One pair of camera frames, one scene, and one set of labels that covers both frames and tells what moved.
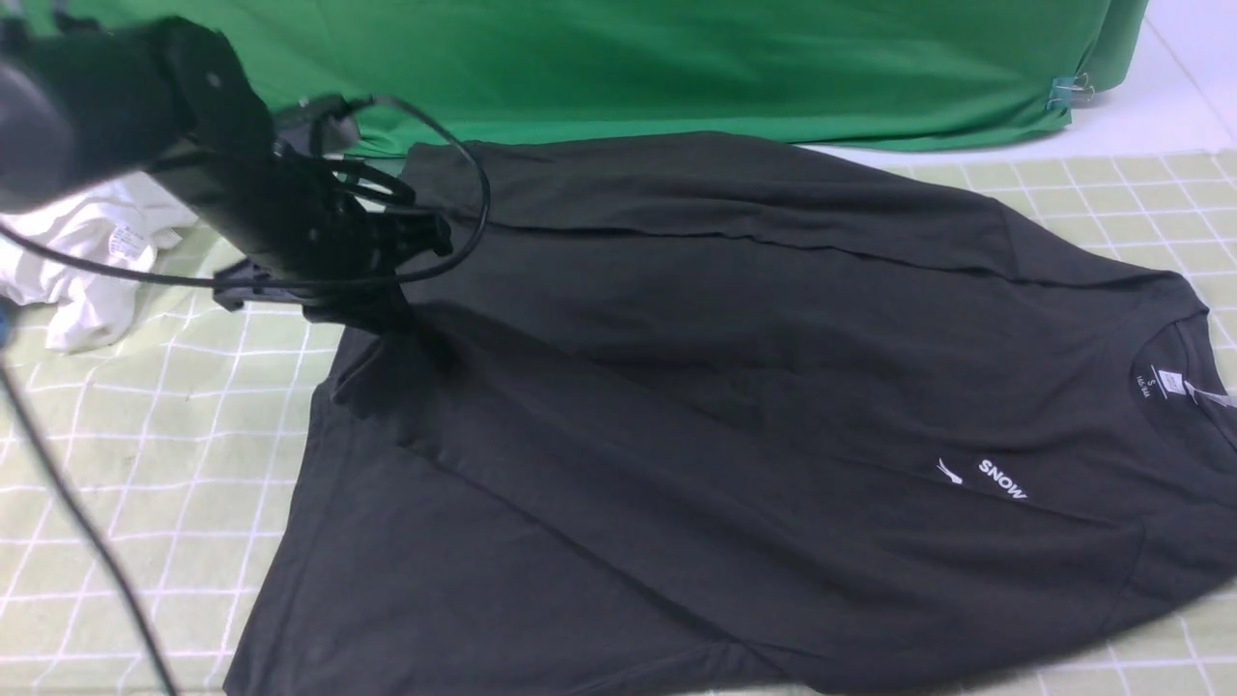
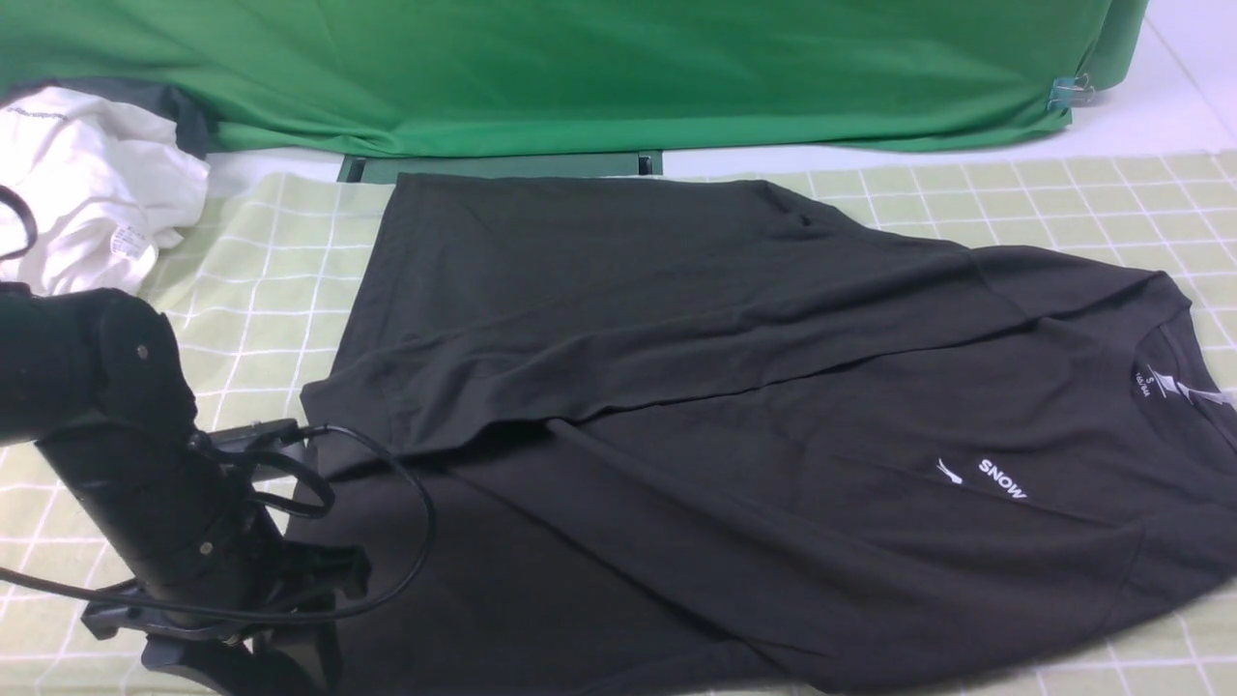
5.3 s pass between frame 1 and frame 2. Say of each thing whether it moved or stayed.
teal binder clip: stayed
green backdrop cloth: stayed
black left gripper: moved
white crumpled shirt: stayed
